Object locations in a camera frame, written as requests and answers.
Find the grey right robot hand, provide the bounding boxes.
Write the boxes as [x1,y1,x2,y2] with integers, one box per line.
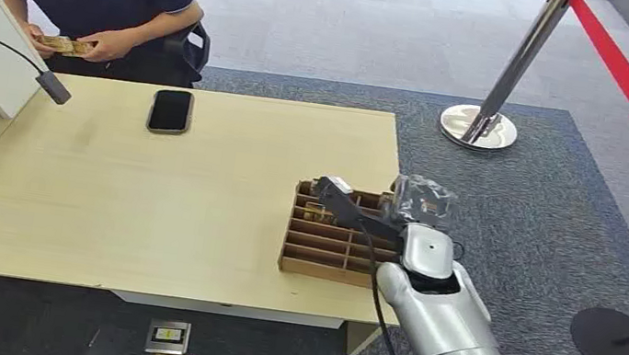
[383,170,463,234]

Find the person's left hand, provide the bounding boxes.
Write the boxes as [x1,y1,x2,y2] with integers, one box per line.
[73,23,138,69]

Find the person's right hand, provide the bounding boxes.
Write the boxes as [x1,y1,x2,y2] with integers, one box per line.
[20,23,60,62]

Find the stack of wooden cards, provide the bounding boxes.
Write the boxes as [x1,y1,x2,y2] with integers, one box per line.
[36,33,96,60]

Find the wooden card in box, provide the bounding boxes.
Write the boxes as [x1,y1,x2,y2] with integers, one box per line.
[302,200,344,227]

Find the wooden compartment card box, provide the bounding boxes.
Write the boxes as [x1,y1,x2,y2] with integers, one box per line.
[275,177,413,294]

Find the black office chair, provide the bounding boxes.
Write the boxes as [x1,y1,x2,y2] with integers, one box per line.
[137,0,218,89]

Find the black smartphone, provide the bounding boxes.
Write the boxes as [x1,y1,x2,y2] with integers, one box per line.
[144,85,198,140]

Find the dark blue carpet mat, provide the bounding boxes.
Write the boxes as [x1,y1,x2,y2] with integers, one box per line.
[0,30,629,355]

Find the metal floor socket box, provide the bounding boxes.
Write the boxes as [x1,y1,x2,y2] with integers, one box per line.
[143,316,193,355]

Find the black cable with grey adapter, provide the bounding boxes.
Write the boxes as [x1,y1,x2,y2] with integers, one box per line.
[0,35,80,108]

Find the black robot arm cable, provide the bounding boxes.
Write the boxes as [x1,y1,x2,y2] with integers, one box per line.
[334,214,456,355]

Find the chrome stanchion post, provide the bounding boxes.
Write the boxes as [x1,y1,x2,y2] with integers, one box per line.
[435,0,576,162]

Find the white desk frame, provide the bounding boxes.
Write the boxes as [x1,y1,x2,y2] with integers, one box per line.
[105,286,384,355]

